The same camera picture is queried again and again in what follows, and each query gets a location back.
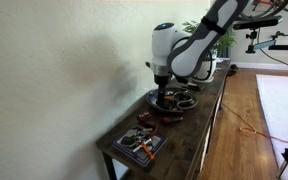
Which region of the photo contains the orange floor cable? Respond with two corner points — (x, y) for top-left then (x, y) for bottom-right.
(221, 101), (288, 146)

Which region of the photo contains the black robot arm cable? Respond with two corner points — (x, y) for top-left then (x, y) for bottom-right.
(192, 49), (218, 83)

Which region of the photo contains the black looped strap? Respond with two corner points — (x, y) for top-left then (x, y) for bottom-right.
(172, 91), (195, 110)

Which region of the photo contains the white plant pot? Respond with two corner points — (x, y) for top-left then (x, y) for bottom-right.
(192, 49), (218, 84)

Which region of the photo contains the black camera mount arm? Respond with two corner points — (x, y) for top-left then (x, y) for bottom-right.
(244, 29), (288, 54)

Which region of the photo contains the black key fob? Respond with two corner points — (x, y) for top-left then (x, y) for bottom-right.
(121, 135), (137, 148)

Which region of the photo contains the red and black torch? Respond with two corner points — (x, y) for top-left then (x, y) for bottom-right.
(159, 115), (184, 126)

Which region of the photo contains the white pen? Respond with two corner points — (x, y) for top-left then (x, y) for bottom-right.
(132, 138), (153, 154)

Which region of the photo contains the red small box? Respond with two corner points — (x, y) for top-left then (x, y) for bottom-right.
(136, 111), (153, 124)

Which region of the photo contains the red frame bicycle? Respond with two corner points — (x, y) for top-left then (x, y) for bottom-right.
(240, 0), (288, 22)

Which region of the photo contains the white rug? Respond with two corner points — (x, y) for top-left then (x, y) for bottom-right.
(255, 73), (288, 168)

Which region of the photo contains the black camera cable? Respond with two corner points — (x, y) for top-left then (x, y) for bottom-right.
(257, 29), (288, 77)

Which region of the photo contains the green leafy potted plant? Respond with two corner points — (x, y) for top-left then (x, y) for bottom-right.
(182, 19), (237, 61)

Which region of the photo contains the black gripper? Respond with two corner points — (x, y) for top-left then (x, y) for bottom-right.
(154, 73), (172, 105)

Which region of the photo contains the round blue metal tray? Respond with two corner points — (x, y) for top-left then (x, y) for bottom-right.
(145, 87), (199, 114)

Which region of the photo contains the square blue white tray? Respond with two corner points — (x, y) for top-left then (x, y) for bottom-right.
(112, 123), (168, 168)

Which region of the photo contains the silver key bunch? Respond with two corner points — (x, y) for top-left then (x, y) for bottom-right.
(130, 128), (152, 143)

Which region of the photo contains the dark brown wooden console table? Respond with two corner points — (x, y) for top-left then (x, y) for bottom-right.
(95, 58), (232, 180)

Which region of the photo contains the black stereo camera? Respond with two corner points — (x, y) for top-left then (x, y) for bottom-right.
(233, 15), (284, 32)

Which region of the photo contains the black floor object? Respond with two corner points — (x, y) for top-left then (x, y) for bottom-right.
(226, 63), (240, 78)

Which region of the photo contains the orange carabiner clip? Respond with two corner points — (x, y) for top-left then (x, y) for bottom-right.
(140, 142), (156, 161)

